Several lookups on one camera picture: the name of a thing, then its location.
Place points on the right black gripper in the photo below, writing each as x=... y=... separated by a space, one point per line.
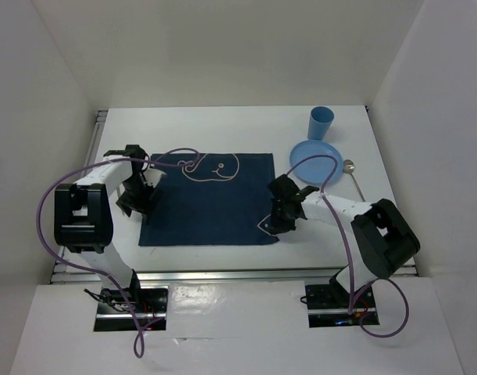
x=277 y=225

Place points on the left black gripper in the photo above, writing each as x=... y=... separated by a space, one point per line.
x=143 y=205

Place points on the dark blue whale placemat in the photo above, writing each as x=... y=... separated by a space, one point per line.
x=214 y=199

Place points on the light blue plastic plate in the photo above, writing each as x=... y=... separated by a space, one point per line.
x=316 y=162

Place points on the silver metal spoon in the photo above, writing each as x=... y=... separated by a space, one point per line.
x=349 y=168

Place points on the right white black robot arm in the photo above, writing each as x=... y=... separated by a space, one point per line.
x=377 y=239

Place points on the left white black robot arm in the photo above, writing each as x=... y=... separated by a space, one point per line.
x=83 y=220

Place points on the light blue plastic cup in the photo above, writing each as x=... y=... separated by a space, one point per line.
x=320 y=120

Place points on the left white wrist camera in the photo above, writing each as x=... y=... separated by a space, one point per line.
x=154 y=176

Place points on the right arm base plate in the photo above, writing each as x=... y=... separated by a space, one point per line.
x=325 y=311

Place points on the aluminium table frame rail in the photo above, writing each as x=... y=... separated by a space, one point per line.
x=312 y=250

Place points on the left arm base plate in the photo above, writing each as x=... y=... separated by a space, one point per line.
x=113 y=314

